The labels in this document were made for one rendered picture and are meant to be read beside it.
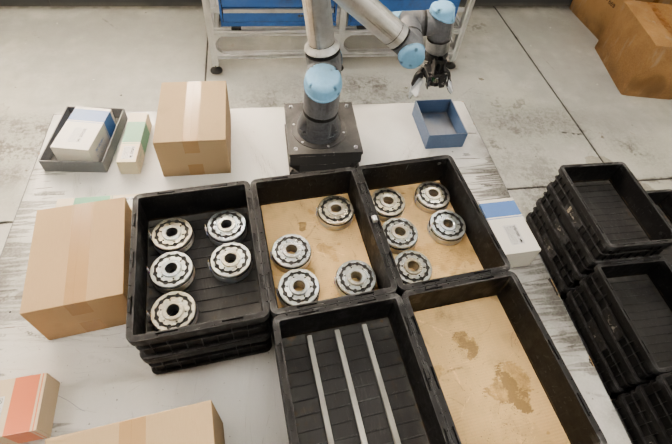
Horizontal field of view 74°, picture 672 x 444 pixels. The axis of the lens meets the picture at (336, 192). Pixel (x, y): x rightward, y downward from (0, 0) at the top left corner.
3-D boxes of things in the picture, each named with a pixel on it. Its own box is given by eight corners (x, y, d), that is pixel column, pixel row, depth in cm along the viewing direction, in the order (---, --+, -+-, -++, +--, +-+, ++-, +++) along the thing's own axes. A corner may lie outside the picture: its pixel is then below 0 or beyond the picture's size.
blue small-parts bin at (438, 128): (411, 113, 180) (415, 100, 174) (446, 112, 182) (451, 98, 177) (425, 149, 167) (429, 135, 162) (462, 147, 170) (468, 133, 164)
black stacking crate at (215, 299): (145, 221, 125) (133, 196, 116) (251, 206, 131) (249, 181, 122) (140, 362, 101) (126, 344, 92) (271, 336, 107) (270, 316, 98)
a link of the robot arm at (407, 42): (297, -72, 99) (437, 55, 124) (301, -93, 106) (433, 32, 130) (267, -33, 106) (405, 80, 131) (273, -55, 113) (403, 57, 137)
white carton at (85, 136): (85, 125, 161) (76, 106, 154) (118, 128, 161) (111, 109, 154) (61, 166, 148) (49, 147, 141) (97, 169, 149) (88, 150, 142)
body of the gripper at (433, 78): (425, 91, 150) (429, 60, 140) (419, 75, 155) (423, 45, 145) (448, 88, 150) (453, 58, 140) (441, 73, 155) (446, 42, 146)
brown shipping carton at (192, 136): (171, 117, 168) (161, 82, 155) (230, 114, 171) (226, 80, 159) (163, 177, 149) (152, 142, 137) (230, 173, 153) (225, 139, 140)
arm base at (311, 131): (299, 111, 159) (300, 90, 151) (341, 116, 160) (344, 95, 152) (294, 142, 150) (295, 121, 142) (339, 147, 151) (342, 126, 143)
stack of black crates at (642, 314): (553, 303, 193) (595, 263, 167) (615, 296, 197) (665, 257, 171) (600, 401, 168) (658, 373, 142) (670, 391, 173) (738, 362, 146)
